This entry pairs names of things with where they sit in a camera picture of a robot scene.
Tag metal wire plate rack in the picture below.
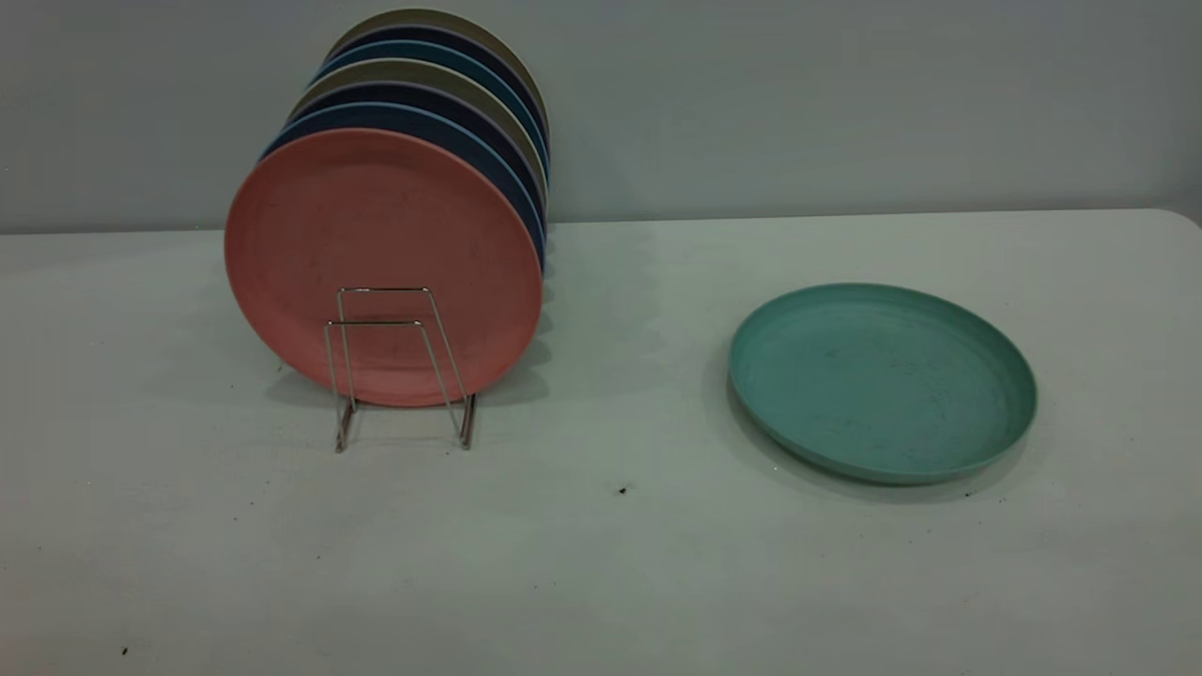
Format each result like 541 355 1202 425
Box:
324 286 477 453

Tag green round plate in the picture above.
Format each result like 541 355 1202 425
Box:
728 283 1039 486

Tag dark purple round plate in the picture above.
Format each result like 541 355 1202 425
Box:
288 81 548 219
328 24 549 132

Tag teal blue round plate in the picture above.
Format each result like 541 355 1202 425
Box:
314 39 551 162

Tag navy blue round plate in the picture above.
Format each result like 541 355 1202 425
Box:
262 101 547 273

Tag pink round plate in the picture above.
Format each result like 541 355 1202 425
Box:
223 128 546 408

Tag beige round plate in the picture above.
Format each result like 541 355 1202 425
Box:
325 8 549 121
288 58 550 193

